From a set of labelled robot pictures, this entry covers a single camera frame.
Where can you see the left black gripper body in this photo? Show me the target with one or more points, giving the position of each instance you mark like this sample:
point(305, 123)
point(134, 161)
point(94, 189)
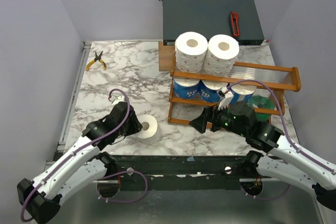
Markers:
point(132, 127)

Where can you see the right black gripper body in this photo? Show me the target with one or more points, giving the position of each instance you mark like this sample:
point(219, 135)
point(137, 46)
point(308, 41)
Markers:
point(212, 119)

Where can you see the plain white paper roll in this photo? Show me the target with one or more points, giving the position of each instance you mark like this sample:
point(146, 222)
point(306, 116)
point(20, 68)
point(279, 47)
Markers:
point(150, 131)

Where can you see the blue paper roll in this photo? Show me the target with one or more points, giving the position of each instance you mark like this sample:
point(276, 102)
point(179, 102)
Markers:
point(242, 92)

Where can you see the blue object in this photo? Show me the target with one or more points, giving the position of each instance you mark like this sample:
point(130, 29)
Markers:
point(185, 88)

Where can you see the green paper roll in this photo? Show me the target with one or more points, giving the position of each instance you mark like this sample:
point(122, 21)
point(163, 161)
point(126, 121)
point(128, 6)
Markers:
point(260, 102)

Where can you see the white red-dotted paper roll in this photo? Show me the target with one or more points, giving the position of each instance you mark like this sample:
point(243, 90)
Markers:
point(190, 51)

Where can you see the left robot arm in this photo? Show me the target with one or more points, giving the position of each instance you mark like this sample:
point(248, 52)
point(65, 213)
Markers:
point(86, 161)

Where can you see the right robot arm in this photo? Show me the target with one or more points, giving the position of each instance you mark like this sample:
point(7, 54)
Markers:
point(274, 154)

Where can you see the black yellow pliers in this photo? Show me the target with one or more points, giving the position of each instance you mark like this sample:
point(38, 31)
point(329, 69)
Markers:
point(97, 58)

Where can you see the brown wooden board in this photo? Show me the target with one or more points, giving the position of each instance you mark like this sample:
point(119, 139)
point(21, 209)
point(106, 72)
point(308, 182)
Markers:
point(166, 56)

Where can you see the red black utility knife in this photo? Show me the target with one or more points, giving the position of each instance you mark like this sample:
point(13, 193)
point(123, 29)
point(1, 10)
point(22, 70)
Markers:
point(234, 20)

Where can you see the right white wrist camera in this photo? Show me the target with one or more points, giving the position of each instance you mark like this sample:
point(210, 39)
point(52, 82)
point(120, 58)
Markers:
point(225, 97)

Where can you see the aluminium frame rail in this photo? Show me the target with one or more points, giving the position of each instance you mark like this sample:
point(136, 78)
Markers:
point(60, 146)

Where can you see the dark grey rack-mount device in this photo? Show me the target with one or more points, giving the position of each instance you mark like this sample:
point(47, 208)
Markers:
point(210, 18)

